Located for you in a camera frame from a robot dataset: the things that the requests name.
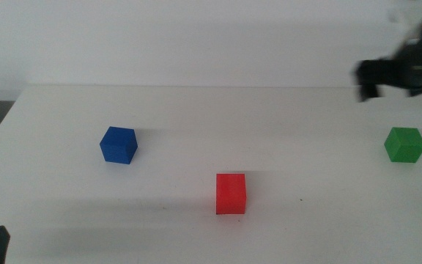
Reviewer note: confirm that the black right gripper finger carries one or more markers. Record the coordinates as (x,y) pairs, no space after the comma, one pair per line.
(368,93)
(374,72)

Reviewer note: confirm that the green cube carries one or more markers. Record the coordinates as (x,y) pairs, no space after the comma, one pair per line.
(404,146)

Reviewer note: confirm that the blue cube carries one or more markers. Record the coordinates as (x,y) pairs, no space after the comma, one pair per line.
(117,146)

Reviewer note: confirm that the red cube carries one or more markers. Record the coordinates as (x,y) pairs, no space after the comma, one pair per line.
(231,194)

